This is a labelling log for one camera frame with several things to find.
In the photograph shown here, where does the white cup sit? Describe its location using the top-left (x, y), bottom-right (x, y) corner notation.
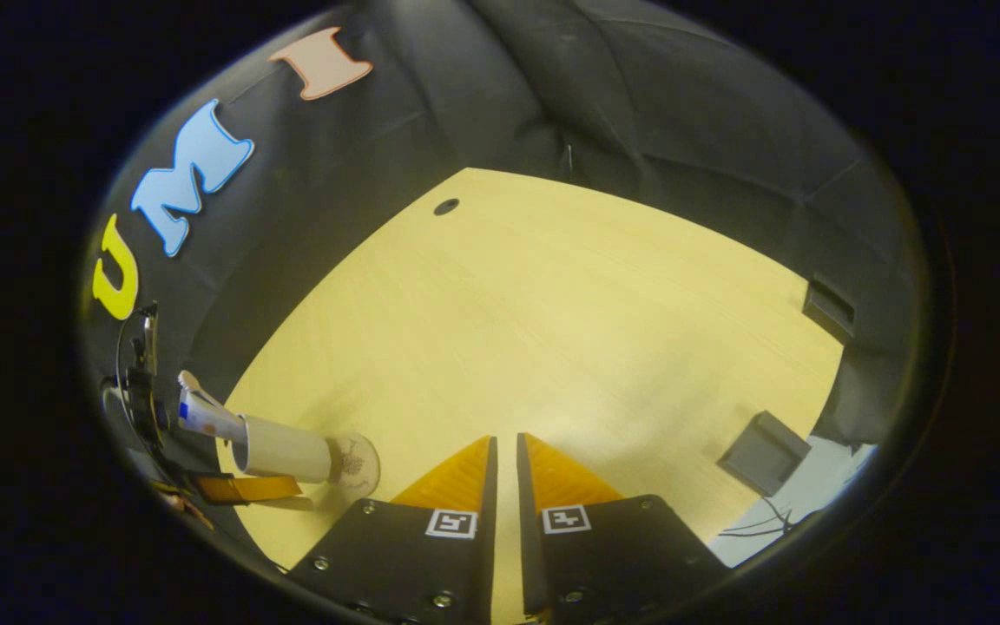
top-left (231, 415), bottom-right (334, 484)

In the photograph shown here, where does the white toothpaste tube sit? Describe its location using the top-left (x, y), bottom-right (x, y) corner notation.
top-left (176, 386), bottom-right (247, 444)

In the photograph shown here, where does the black cable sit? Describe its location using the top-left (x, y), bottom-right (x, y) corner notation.
top-left (719, 497), bottom-right (801, 541)

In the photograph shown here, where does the black box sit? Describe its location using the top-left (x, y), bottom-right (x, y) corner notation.
top-left (803, 276), bottom-right (857, 345)

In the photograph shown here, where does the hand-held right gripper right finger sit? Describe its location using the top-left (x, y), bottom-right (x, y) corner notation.
top-left (516, 432), bottom-right (732, 625)

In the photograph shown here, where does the light wooden desktop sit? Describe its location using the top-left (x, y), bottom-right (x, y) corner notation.
top-left (220, 168), bottom-right (845, 625)

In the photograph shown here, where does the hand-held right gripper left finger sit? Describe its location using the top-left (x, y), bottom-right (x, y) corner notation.
top-left (286, 435), bottom-right (499, 625)

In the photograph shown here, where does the grey box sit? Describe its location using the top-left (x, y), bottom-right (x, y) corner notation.
top-left (719, 411), bottom-right (813, 497)

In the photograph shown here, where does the round cork coaster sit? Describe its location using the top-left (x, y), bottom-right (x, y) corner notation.
top-left (326, 431), bottom-right (382, 504)

